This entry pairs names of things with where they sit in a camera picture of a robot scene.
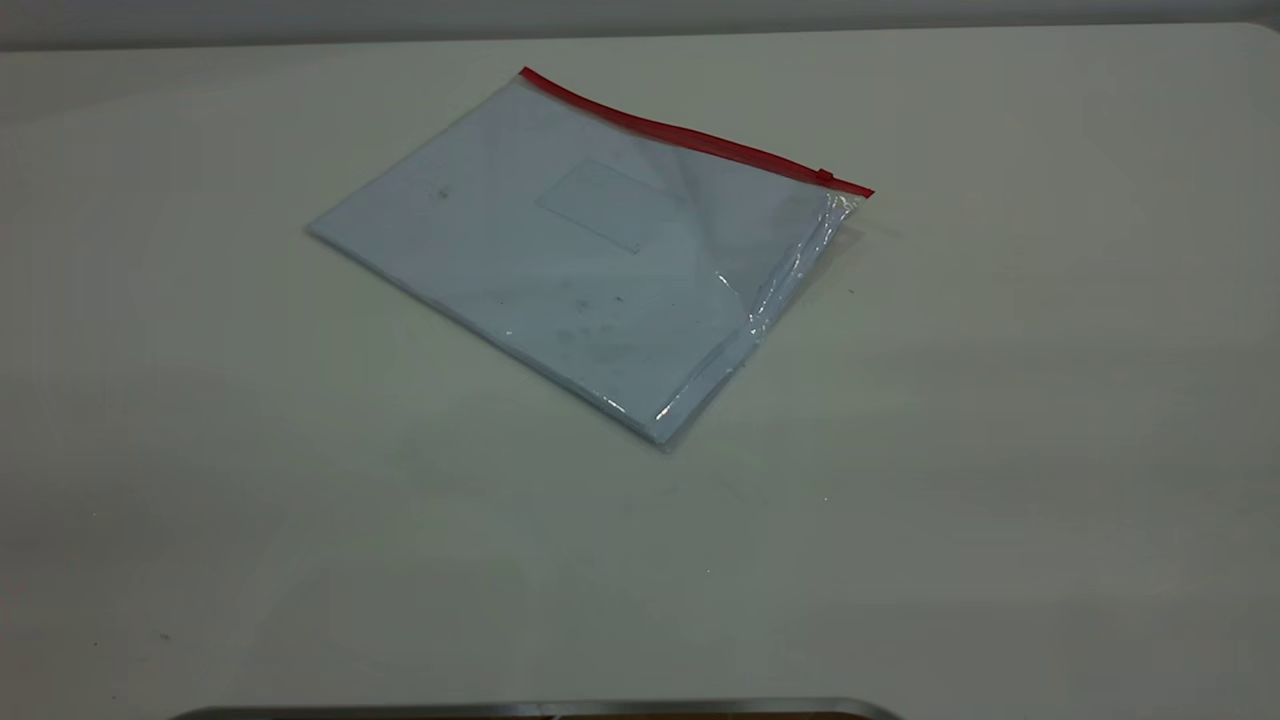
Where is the clear plastic bag red zipper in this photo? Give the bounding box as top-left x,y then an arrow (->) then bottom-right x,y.
305,66 -> 876,453

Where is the silver metal rim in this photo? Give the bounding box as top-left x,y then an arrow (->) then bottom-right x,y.
170,697 -> 903,720

